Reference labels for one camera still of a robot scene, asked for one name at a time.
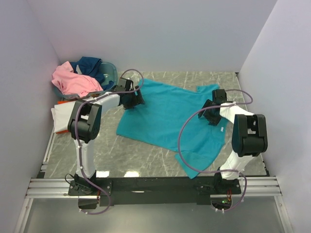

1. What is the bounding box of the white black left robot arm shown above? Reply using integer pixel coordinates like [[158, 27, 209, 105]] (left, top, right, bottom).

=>
[[68, 78, 145, 195]]

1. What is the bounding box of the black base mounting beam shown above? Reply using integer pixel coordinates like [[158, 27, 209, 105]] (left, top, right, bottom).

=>
[[68, 175, 242, 209]]

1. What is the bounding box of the blue plastic basket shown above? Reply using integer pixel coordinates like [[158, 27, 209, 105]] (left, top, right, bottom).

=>
[[52, 62, 118, 100]]

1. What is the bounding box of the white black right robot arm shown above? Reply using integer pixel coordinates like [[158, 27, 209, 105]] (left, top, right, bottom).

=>
[[198, 89, 268, 194]]

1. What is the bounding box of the teal t shirt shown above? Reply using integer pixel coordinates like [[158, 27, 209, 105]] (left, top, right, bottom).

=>
[[116, 80, 228, 179]]

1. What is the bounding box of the aluminium frame rail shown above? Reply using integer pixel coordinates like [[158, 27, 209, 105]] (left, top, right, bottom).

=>
[[25, 177, 282, 199]]

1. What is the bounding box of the folded white t shirt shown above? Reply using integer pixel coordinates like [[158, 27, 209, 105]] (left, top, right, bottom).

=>
[[51, 101, 75, 131]]

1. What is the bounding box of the pink t shirt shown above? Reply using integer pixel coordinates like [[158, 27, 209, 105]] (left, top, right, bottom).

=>
[[52, 61, 103, 97]]

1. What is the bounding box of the navy blue t shirt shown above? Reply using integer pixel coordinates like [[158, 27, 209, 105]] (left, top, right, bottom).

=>
[[70, 56, 105, 84]]

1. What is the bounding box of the folded orange t shirt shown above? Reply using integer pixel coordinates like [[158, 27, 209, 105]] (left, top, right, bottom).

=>
[[54, 130, 69, 134]]

